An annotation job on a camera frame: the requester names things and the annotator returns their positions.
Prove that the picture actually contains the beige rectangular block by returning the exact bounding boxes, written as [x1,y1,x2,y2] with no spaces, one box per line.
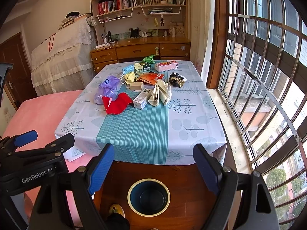
[129,81,144,91]

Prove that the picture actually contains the pink snack box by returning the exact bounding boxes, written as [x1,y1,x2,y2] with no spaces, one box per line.
[154,60,178,72]

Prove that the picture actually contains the yellow paper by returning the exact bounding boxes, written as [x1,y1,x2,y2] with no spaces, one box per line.
[121,72,136,85]

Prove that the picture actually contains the red paper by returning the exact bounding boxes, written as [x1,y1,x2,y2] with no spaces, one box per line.
[102,92,133,115]

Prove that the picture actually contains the teal white patterned tablecloth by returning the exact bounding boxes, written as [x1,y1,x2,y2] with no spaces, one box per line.
[55,61,227,165]

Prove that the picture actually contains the pale green small box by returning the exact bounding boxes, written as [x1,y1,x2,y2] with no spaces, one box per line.
[134,63,144,74]

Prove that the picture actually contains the green wrapper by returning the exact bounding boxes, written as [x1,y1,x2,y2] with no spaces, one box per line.
[142,55,155,64]

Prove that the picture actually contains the black gold wrapper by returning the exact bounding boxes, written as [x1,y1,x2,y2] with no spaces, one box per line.
[169,73,187,88]

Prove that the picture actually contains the blue face mask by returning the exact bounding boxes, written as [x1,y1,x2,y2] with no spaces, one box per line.
[122,64,134,75]

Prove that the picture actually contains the metal window grille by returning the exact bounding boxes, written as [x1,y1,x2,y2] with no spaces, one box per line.
[218,0,306,229]

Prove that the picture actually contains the orange snack packet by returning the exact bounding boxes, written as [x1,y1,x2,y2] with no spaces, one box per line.
[136,72,164,86]

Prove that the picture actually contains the purple plastic bag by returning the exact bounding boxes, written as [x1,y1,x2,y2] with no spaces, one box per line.
[94,75,120,104]

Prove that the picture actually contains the left yellow slipper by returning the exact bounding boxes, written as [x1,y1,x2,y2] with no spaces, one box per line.
[109,204,125,218]

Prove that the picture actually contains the white small carton box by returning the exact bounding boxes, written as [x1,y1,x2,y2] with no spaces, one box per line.
[133,88,152,110]

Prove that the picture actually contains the wooden bookshelf with books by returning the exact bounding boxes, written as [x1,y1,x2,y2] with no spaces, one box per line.
[91,0,188,44]

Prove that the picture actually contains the lace covered piano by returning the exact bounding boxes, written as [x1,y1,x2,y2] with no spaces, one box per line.
[31,18,96,96]

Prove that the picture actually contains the dark blue trash bin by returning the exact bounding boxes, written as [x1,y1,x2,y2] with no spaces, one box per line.
[127,179,171,218]

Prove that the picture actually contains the pink bed cover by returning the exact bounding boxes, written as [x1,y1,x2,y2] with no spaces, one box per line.
[3,90,92,226]

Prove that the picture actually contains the brown wooden door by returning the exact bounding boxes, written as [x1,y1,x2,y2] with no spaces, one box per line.
[1,33,37,108]

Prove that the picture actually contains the cream paper bag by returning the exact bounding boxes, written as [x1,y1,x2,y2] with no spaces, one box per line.
[148,80,172,106]

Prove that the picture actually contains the black trouser legs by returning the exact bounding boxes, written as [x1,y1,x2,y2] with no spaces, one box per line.
[106,213,130,230]

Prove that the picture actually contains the wooden desk with drawers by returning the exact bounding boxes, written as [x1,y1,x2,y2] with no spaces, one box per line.
[91,36,191,73]

